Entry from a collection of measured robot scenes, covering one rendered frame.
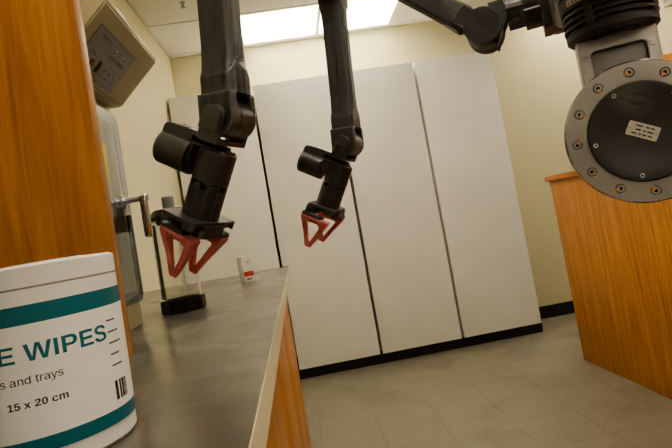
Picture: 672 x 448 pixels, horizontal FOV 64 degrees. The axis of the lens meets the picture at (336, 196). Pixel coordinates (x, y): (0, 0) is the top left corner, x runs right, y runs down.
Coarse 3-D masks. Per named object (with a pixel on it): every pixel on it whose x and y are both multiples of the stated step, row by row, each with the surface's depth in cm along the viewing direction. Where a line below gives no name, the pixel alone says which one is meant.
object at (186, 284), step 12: (156, 216) 122; (156, 228) 124; (180, 252) 123; (168, 276) 122; (180, 276) 123; (192, 276) 124; (168, 288) 123; (180, 288) 122; (192, 288) 124; (168, 300) 123
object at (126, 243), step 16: (112, 128) 114; (112, 144) 112; (112, 160) 110; (112, 176) 108; (112, 192) 107; (112, 208) 105; (128, 208) 115; (128, 224) 113; (128, 240) 112; (128, 256) 110; (128, 272) 108; (128, 288) 106; (128, 304) 105
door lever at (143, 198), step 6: (126, 198) 112; (132, 198) 112; (138, 198) 112; (144, 198) 112; (126, 204) 113; (144, 204) 112; (144, 210) 112; (144, 216) 112; (150, 216) 113; (144, 222) 111; (150, 222) 112; (144, 228) 111; (150, 228) 112; (150, 234) 111
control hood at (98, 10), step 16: (80, 0) 88; (96, 0) 88; (96, 16) 88; (112, 16) 93; (112, 32) 96; (128, 32) 101; (128, 48) 105; (144, 48) 111; (144, 64) 115; (128, 80) 113; (96, 96) 108; (112, 96) 111; (128, 96) 118
